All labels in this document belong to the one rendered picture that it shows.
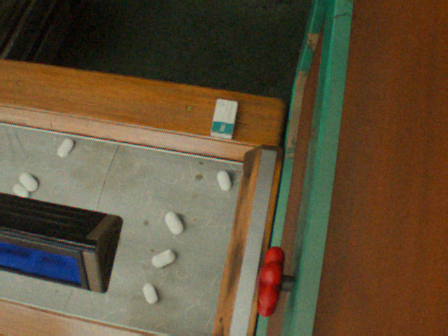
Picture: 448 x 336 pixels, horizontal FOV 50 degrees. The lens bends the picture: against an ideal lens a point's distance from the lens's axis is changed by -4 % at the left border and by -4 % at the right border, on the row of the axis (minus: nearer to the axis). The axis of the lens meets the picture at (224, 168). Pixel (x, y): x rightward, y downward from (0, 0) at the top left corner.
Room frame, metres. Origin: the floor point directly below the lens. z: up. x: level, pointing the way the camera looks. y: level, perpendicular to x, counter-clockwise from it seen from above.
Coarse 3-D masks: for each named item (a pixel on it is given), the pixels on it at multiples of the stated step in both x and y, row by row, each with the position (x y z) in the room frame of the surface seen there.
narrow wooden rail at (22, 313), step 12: (0, 300) 0.04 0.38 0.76; (0, 312) 0.02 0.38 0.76; (12, 312) 0.02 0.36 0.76; (24, 312) 0.02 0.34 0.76; (36, 312) 0.02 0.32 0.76; (48, 312) 0.02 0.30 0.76; (0, 324) 0.00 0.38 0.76; (12, 324) 0.00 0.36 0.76; (24, 324) 0.00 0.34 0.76; (36, 324) 0.00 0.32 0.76; (48, 324) 0.00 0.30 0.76; (60, 324) 0.00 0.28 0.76; (72, 324) 0.00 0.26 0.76; (84, 324) 0.00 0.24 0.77; (96, 324) 0.00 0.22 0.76; (108, 324) 0.00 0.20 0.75
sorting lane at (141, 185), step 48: (0, 144) 0.32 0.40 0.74; (48, 144) 0.31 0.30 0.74; (96, 144) 0.30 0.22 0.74; (48, 192) 0.22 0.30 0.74; (96, 192) 0.21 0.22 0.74; (144, 192) 0.21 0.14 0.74; (192, 192) 0.20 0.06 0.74; (144, 240) 0.13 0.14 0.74; (192, 240) 0.12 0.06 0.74; (0, 288) 0.06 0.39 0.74; (48, 288) 0.06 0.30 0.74; (192, 288) 0.04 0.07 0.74
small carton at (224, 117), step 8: (216, 104) 0.33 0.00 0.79; (224, 104) 0.33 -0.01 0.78; (232, 104) 0.33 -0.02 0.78; (216, 112) 0.32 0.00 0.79; (224, 112) 0.32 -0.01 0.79; (232, 112) 0.32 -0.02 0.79; (216, 120) 0.31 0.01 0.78; (224, 120) 0.30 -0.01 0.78; (232, 120) 0.30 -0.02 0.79; (216, 128) 0.29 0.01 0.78; (224, 128) 0.29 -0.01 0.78; (232, 128) 0.29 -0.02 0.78; (216, 136) 0.28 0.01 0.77; (224, 136) 0.28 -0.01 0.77
